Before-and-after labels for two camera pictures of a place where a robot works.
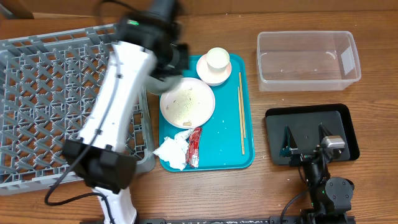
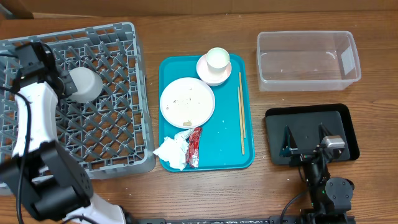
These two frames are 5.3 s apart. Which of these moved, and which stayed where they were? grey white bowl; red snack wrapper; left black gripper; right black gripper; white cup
Moved: left black gripper; grey white bowl
Stayed: white cup; right black gripper; red snack wrapper
